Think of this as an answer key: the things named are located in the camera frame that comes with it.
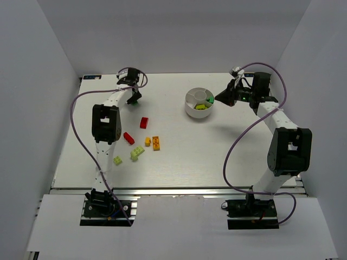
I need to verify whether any small dark green lego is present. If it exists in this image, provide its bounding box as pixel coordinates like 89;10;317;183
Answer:
206;96;214;103

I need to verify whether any lime green lego brick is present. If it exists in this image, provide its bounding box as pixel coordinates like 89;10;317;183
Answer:
195;104;208;111

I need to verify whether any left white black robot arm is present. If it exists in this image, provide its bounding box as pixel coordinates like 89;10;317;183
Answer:
86;67;142;218

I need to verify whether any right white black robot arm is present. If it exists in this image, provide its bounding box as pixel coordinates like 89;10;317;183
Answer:
215;70;312;211

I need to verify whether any red lego brick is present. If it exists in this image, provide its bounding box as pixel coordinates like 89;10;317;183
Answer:
140;117;149;129

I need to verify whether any white round divided container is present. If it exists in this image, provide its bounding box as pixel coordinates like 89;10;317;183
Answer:
185;87;215;119

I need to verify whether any small red lego piece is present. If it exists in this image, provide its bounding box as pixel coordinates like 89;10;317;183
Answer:
123;132;135;145

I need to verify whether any small orange lego brick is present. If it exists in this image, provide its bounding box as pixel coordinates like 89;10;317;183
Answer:
144;137;151;147

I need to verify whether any orange yellow lego brick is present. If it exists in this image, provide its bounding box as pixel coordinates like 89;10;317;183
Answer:
152;136;160;151

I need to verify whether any left blue table label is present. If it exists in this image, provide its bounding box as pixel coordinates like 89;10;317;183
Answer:
82;75;102;80

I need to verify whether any pale green lego brick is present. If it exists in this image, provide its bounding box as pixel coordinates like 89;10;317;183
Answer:
130;146;145;161

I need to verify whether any small pale green lego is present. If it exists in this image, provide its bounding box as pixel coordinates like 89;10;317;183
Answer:
113;156;123;166

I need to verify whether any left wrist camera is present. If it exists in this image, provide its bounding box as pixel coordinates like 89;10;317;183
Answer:
116;69;128;79

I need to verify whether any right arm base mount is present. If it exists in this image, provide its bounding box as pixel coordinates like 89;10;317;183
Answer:
221;199;279;230

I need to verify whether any aluminium front rail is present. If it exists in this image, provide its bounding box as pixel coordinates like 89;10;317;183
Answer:
50;186;309;197

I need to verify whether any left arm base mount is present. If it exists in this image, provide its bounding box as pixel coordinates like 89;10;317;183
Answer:
80;200;134;227

